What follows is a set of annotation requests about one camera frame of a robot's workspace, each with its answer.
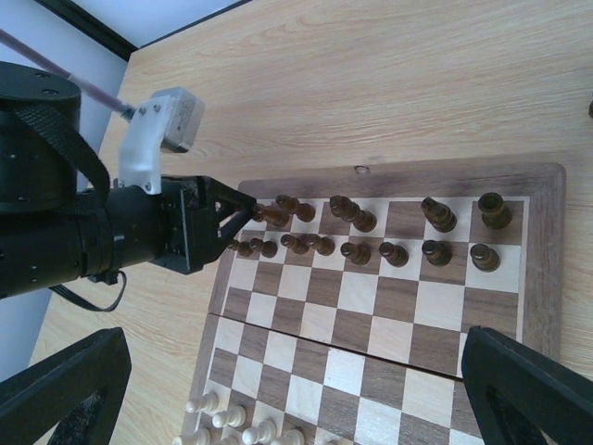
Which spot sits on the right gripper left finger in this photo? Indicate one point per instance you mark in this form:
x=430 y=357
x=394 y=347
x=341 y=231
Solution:
x=76 y=393

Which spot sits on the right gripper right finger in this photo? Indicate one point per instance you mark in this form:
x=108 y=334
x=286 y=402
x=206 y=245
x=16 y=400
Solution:
x=519 y=396

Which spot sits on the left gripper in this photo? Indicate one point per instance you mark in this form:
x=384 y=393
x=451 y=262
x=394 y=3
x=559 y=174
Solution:
x=201 y=218

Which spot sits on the dark pawn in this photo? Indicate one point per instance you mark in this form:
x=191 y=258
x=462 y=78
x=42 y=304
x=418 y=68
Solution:
x=303 y=211

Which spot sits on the wooden chess board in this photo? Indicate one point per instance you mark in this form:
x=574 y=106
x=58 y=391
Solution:
x=371 y=354

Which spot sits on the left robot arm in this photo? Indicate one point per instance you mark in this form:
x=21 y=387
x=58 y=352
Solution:
x=64 y=218

